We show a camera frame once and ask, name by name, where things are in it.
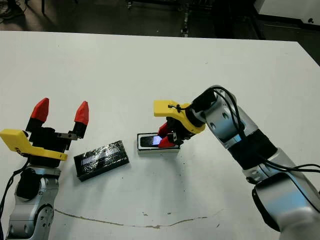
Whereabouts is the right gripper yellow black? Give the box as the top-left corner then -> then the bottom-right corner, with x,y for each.
153,99 -> 206,149

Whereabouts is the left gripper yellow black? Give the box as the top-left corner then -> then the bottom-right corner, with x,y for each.
0,97 -> 90,167

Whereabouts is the black phone-like camera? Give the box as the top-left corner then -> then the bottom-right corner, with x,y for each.
139,134 -> 163,149

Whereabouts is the black glossy box lid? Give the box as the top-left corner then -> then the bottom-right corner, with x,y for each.
73,139 -> 130,182

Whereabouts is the box base with white tray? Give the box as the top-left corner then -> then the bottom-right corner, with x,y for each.
136,132 -> 181,156

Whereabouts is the white cabinet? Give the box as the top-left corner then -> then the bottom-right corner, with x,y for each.
252,0 -> 320,26

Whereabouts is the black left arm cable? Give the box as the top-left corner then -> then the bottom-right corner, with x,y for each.
0,161 -> 30,240

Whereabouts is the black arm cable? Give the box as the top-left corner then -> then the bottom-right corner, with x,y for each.
0,161 -> 30,240
212,86 -> 320,176

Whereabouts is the metal frame post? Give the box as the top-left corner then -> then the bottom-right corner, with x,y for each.
180,9 -> 190,36

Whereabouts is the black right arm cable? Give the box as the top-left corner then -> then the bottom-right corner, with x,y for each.
212,86 -> 320,176

